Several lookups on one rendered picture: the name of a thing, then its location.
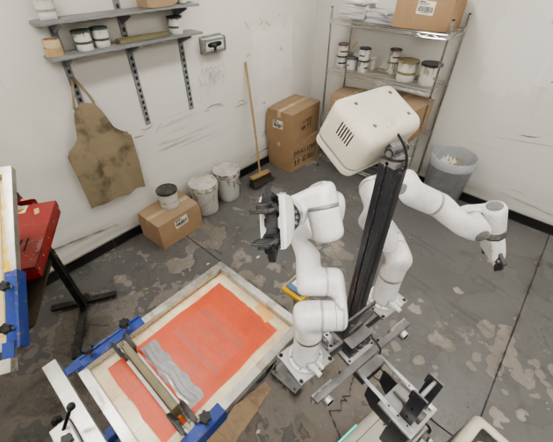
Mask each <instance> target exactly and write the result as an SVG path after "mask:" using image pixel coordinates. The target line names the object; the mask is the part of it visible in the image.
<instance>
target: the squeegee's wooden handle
mask: <svg viewBox="0 0 553 442"><path fill-rule="evenodd" d="M121 349H122V350H123V352H124V353H125V355H126V357H127V358H128V359H129V360H130V361H131V362H132V363H133V365H134V366H135V368H136V369H137V370H138V371H139V373H140V374H141V375H142V377H143V378H144V379H145V380H146V382H147V383H148V384H149V386H150V387H151V388H152V389H153V391H154V392H155V393H156V394H157V395H158V396H159V398H160V399H161V400H162V402H163V403H164V404H165V405H166V407H167V408H168V409H169V411H170V412H171V414H172V415H173V416H174V417H175V418H177V417H178V416H179V415H180V414H181V413H182V410H181V408H180V406H179V404H178V403H177V402H176V400H175V399H174V398H173V396H172V395H171V394H170V393H169V392H168V391H167V390H166V389H165V388H164V386H163V385H162V384H161V383H160V381H159V380H158V379H157V378H156V376H155V375H154V374H153V373H152V371H151V370H150V369H149V368H148V367H147V365H146V364H145V363H144V361H143V360H142V359H141V358H140V356H139V355H138V354H137V353H136V352H135V351H134V350H133V349H132V347H131V346H130V345H129V344H128V343H126V344H125V345H123V346H122V347H121Z"/></svg>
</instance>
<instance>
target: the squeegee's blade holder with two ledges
mask: <svg viewBox="0 0 553 442"><path fill-rule="evenodd" d="M137 354H138V355H139V356H140V358H141V359H142V360H143V361H144V363H145V364H146V365H147V367H148V368H149V369H150V370H151V371H152V373H153V374H154V375H155V376H156V378H157V379H158V380H159V381H160V383H161V384H162V385H163V386H164V388H165V389H166V390H167V391H168V392H169V393H170V394H171V395H172V396H173V398H174V399H175V400H176V402H177V403H178V404H179V403H180V402H179V401H178V400H177V398H176V397H175V396H174V395H173V393H172V392H171V391H170V390H169V388H168V387H167V386H166V385H165V384H164V382H163V381H162V380H161V378H160V377H159V376H158V375H157V374H156V372H155V371H154V370H153V369H152V368H151V367H150V366H149V365H148V364H147V362H146V361H145V360H144V359H143V357H142V356H141V355H140V354H139V353H137ZM126 363H127V364H128V366H129V367H130V368H131V369H132V370H133V371H134V373H135V374H136V375H137V376H138V378H139V379H140V380H141V382H142V383H143V384H144V386H145V387H146V388H147V390H148V391H149V392H150V394H151V395H152V396H153V397H154V399H155V400H156V401H157V402H158V403H159V404H160V406H161V407H162V408H163V410H164V411H165V412H166V414H168V413H171V412H170V411H169V409H168V408H167V407H166V405H165V404H164V403H163V402H162V400H161V399H160V398H159V396H158V395H157V394H156V393H155V392H154V391H153V389H152V388H151V387H150V386H149V384H148V383H147V382H146V380H145V379H144V378H143V377H142V375H141V374H140V373H139V371H138V370H137V369H136V368H135V366H134V365H133V363H132V362H131V361H130V360H128V361H127V362H126Z"/></svg>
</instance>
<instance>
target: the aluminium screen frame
mask: <svg viewBox="0 0 553 442"><path fill-rule="evenodd" d="M220 273H222V274H223V275H224V276H225V277H227V278H228V279H229V280H230V281H232V282H233V283H235V284H236V285H237V286H238V287H240V288H241V289H243V290H244V291H245V292H246V293H248V294H249V295H250V296H252V297H253V298H254V299H255V300H256V301H257V302H259V303H260V304H261V305H263V306H264V307H265V308H267V309H268V310H269V311H271V312H272V313H273V314H274V315H276V316H277V317H279V318H280V319H281V320H282V321H284V322H285V323H286V324H287V325H289V326H290V327H291V328H290V329H289V330H288V331H287V332H286V333H285V334H284V335H283V336H282V337H281V338H280V339H279V340H278V341H277V342H276V343H275V344H274V345H273V347H272V348H271V349H270V350H269V351H268V352H267V353H266V354H265V355H264V356H263V357H262V358H261V359H260V360H259V361H258V362H257V363H256V364H255V365H254V366H253V367H252V369H251V370H250V371H249V372H248V373H247V374H246V375H245V376H244V377H243V378H242V379H241V380H240V381H239V382H238V383H237V384H236V385H235V386H234V387H233V388H232V389H231V390H230V392H229V393H228V394H227V395H226V396H225V397H224V398H223V399H222V400H221V401H220V402H219V404H220V406H221V407H222V408H223V409H224V410H226V413H227V412H228V411H229V410H230V409H231V408H232V407H233V406H234V405H235V404H236V403H237V402H238V401H239V400H240V399H241V398H242V397H243V395H244V394H245V393H246V392H247V391H248V390H249V389H250V388H251V387H252V386H253V385H254V383H255V382H256V381H257V380H258V379H259V378H260V377H261V376H262V375H263V373H264V372H265V371H266V370H267V369H268V368H269V367H270V366H271V365H272V364H273V363H274V361H275V360H276V359H277V358H278V357H277V355H278V354H280V352H282V351H283V350H285V349H286V348H287V347H288V346H289V345H290V344H291V343H292V342H293V340H294V323H293V317H292V314H291V313H290V312H288V311H287V310H285V309H284V308H283V307H281V306H280V305H279V304H277V303H276V302H274V301H273V300H272V299H270V298H269V297H268V296H266V295H265V294H263V293H262V292H261V291H260V290H259V289H257V288H256V287H255V286H253V285H252V284H251V283H249V282H248V281H246V280H245V279H244V278H242V277H241V276H240V275H238V274H237V273H235V272H234V271H233V270H232V269H231V268H230V267H228V266H227V265H225V264H224V263H223V262H222V261H220V262H219V263H218V264H216V265H215V266H213V267H212V268H210V269H209V270H208V271H206V272H205V273H203V274H202V275H200V276H199V277H198V278H197V279H196V280H194V281H193V282H191V283H190V284H188V285H187V286H186V287H184V288H183V289H181V290H180V291H178V292H177V293H175V294H174V295H173V296H172V297H171V298H169V299H168V300H166V301H165V302H164V303H162V304H160V305H159V306H158V307H156V308H155V309H154V310H152V311H150V312H149V313H148V314H146V316H144V317H143V318H142V320H143V321H144V322H145V324H144V325H142V326H141V327H140V328H138V329H137V330H136V331H134V332H133V333H131V334H130V335H129V337H130V338H131V339H133V338H134V337H135V336H137V335H138V334H139V333H141V332H142V331H144V330H145V329H146V328H148V327H149V326H150V325H151V324H152V323H154V322H155V321H156V320H158V319H159V318H160V317H162V316H164V315H165V314H166V313H168V312H169V311H170V310H172V309H173V308H175V307H176V306H177V305H178V304H179V303H181V302H182V301H183V300H185V299H186V298H187V297H189V296H190V295H192V294H193V293H194V292H196V291H197V290H198V289H200V288H201V287H203V286H204V285H205V284H206V283H207V282H209V281H210V280H211V279H213V278H214V277H215V276H217V275H218V274H220ZM114 352H115V350H114V349H113V348H111V349H110V350H108V351H107V352H106V353H104V354H103V355H101V356H100V357H99V358H97V359H96V360H94V361H93V362H91V363H90V364H89V365H88V366H87V367H85V368H84V369H83V370H81V371H80V372H77V370H76V372H77V373H78V375H79V376H80V378H81V379H82V381H83V383H84V384H85V386H86V388H87V389H88V391H89V392H90V393H91V395H92V396H93V398H94V399H95V401H96V403H97V405H98V406H99V408H100V409H101V411H102V412H103V413H104V415H105V417H106V418H107V420H108V421H109V423H110V424H111V426H112V428H113V429H114V431H115V432H116V433H117V435H118V437H119V438H120V440H121V441H122V442H139V441H138V439H137V438H135V436H134V435H133V433H132V431H131V430H130V428H129V427H128V425H127V424H126V422H125V420H124V419H123V418H122V416H120V414H119V412H118V411H117V409H116V408H115V406H114V405H113V403H112V402H111V400H110V399H109V397H108V396H107V395H106V394H105V392H104V390H103V389H102V387H101V386H100V384H99V383H98V381H97V380H96V378H95V377H94V375H93V374H92V373H91V371H90V370H91V369H92V368H93V367H95V366H96V365H98V364H99V363H100V362H102V361H103V360H105V359H106V358H107V357H109V356H110V355H111V354H113V353H114Z"/></svg>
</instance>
